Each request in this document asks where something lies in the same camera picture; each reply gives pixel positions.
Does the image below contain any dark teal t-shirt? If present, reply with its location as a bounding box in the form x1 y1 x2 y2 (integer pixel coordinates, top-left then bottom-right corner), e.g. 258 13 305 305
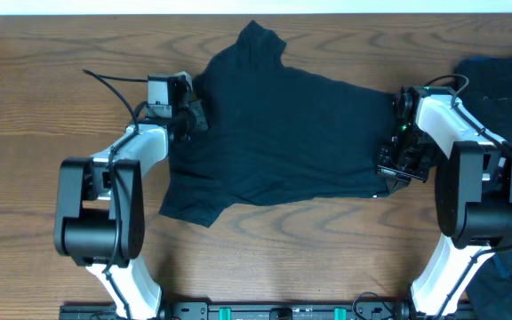
160 22 396 227

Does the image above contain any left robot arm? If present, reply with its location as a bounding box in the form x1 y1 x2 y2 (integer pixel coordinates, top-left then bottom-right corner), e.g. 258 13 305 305
53 100 208 319

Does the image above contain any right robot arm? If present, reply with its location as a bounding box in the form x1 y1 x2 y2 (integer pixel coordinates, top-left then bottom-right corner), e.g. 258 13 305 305
376 84 512 319

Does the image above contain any dark clothes pile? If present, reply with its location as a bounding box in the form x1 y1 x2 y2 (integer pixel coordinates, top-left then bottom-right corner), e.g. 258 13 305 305
455 57 512 320

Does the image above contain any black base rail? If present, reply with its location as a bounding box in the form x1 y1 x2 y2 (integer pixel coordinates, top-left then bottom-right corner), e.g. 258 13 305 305
58 300 477 320

